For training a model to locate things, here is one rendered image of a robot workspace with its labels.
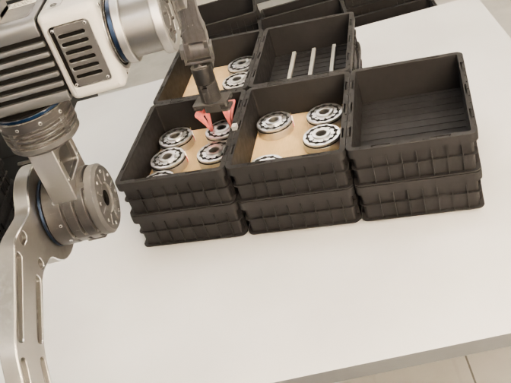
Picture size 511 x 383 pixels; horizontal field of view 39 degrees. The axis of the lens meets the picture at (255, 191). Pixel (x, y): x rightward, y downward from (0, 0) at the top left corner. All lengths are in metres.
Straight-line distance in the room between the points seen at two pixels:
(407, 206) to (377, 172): 0.13
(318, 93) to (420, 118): 0.30
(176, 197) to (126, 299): 0.29
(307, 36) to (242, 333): 1.13
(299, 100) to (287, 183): 0.37
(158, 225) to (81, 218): 0.57
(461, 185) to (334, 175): 0.30
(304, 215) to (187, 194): 0.30
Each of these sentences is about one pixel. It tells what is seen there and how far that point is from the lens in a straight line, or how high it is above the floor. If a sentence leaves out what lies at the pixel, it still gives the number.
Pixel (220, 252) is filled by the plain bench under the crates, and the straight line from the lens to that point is 1.87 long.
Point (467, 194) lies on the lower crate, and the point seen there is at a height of 0.76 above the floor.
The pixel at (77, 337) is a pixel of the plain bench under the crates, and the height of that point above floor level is 0.70.
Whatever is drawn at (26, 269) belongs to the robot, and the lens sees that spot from 1.31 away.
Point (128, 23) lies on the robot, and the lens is 1.19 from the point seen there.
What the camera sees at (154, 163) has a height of 0.86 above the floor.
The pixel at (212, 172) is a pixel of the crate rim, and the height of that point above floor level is 0.93.
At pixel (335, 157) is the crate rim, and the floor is 0.92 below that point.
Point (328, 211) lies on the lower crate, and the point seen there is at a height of 0.75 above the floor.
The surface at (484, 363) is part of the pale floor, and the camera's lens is 2.38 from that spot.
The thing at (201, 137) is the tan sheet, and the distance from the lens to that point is 2.11.
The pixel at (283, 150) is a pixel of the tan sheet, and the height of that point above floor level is 0.83.
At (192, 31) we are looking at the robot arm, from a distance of 1.89.
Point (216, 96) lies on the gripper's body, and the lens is 1.98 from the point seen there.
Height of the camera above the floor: 1.85
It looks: 35 degrees down
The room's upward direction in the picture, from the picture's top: 18 degrees counter-clockwise
